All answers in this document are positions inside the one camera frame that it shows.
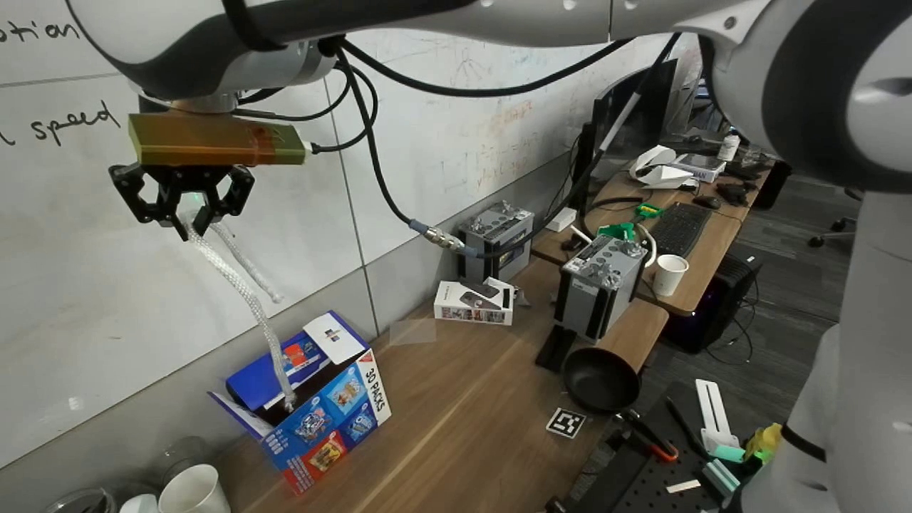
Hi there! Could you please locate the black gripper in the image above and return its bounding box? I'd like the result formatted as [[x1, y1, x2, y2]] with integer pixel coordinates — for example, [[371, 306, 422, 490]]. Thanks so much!
[[104, 164, 260, 243]]

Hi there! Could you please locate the thick white braided rope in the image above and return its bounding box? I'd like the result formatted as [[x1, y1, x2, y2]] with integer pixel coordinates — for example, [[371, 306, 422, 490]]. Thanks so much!
[[180, 192, 298, 414]]

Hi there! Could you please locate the blue snack packs box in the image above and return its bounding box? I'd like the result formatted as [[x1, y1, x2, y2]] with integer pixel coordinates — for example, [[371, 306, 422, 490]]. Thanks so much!
[[208, 309, 395, 499]]

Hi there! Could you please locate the white product box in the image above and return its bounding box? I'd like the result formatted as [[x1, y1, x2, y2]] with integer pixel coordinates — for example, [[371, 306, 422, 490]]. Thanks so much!
[[431, 275, 519, 332]]

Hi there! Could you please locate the small white adapter box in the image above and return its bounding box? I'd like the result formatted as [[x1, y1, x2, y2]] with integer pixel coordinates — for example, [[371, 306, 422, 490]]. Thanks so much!
[[540, 202, 580, 235]]

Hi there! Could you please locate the small white mug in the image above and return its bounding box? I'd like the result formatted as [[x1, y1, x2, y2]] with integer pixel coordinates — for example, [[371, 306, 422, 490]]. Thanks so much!
[[116, 490, 163, 513]]

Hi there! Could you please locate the grey case with sticker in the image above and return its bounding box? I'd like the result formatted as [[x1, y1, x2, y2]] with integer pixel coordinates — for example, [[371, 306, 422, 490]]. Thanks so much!
[[452, 199, 537, 285]]

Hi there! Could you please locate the grey bowl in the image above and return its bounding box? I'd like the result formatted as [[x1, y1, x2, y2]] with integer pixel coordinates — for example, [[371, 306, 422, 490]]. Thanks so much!
[[41, 484, 121, 513]]

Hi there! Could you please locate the black flat block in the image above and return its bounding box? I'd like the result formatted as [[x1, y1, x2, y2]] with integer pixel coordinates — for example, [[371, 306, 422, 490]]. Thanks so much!
[[533, 320, 579, 375]]

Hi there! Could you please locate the grey black metal case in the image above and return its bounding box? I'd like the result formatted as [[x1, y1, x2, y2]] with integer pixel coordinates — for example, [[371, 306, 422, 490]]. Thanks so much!
[[552, 235, 650, 343]]

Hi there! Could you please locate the black white fiducial tag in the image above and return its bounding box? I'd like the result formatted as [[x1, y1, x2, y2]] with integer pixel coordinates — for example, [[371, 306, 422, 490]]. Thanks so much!
[[545, 404, 589, 444]]

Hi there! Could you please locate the black bowl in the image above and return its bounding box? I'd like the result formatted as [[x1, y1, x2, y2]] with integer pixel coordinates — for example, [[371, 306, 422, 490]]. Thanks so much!
[[562, 343, 643, 417]]

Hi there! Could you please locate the black framed monitor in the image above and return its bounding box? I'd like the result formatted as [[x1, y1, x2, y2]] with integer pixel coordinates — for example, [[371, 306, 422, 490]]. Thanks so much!
[[566, 55, 683, 243]]

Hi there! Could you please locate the white paper cup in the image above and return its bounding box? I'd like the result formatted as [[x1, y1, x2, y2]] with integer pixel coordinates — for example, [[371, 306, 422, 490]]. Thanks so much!
[[650, 249, 691, 299]]

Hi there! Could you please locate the black keyboard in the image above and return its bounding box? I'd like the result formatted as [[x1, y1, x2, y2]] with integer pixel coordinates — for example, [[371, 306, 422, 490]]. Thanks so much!
[[646, 199, 716, 259]]

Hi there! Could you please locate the wooden side desk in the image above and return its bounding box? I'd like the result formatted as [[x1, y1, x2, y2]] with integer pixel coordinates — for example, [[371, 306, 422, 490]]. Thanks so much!
[[527, 151, 784, 376]]

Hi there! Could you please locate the black perforated base board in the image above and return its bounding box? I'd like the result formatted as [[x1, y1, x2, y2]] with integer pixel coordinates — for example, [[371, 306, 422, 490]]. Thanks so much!
[[557, 439, 735, 513]]

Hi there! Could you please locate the black computer tower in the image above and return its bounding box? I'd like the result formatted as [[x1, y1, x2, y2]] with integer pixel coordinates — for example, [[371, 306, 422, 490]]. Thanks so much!
[[666, 249, 763, 356]]

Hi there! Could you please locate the teal plastic block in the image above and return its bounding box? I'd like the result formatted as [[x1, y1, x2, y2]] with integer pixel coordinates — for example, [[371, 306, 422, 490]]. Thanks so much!
[[697, 439, 763, 499]]

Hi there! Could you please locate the yellow green bottle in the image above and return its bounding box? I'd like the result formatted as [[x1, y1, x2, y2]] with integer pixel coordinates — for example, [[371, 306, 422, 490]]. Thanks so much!
[[743, 420, 787, 466]]

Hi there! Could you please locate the amber wrist camera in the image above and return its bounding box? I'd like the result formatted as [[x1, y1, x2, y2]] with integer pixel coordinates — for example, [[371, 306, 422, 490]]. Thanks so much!
[[126, 112, 311, 172]]

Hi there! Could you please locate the green cable bundle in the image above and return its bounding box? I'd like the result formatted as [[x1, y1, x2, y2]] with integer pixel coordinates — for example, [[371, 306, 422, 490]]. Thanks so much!
[[594, 198, 663, 243]]

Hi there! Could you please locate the orange handled black clamp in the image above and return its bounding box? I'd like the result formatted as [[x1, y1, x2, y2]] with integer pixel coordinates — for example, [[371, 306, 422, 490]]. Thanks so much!
[[611, 404, 683, 469]]

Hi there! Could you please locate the white plastic bracket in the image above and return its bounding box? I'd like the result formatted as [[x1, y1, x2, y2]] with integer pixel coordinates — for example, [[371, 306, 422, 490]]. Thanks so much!
[[688, 376, 741, 459]]

